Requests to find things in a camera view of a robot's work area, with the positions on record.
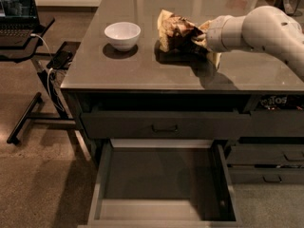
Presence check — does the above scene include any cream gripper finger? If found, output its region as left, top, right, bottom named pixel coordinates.
left=198, top=20, right=212, bottom=32
left=193, top=35, right=221, bottom=68

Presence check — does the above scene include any brown chip bag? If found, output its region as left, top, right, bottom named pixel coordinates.
left=157, top=9, right=204, bottom=52

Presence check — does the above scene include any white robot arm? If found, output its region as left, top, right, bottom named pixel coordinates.
left=192, top=6, right=304, bottom=79

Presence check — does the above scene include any black doritos chip bag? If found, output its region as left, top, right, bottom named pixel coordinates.
left=257, top=95, right=304, bottom=110

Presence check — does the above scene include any dark top drawer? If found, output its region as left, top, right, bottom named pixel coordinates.
left=79, top=93, right=253, bottom=141

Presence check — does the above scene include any right top drawer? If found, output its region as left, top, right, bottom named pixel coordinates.
left=244, top=94, right=304, bottom=137

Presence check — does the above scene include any grey kitchen counter cabinet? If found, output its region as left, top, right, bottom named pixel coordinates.
left=61, top=0, right=303, bottom=158

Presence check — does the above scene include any right bottom drawer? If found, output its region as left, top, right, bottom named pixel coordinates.
left=229, top=168, right=304, bottom=184

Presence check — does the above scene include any right middle drawer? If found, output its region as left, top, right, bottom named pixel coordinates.
left=226, top=144, right=304, bottom=165

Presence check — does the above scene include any open middle drawer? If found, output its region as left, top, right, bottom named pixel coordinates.
left=77, top=143, right=243, bottom=228

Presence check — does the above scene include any white ceramic bowl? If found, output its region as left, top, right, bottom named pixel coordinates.
left=104, top=22, right=141, bottom=51

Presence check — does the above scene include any black phone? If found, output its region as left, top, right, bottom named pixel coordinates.
left=47, top=50, right=73, bottom=69

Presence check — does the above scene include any black laptop stand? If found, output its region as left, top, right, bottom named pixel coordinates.
left=0, top=14, right=82, bottom=145

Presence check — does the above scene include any black laptop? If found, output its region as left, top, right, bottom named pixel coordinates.
left=0, top=0, right=40, bottom=49

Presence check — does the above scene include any white charging cable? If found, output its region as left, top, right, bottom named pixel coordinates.
left=29, top=32, right=66, bottom=112

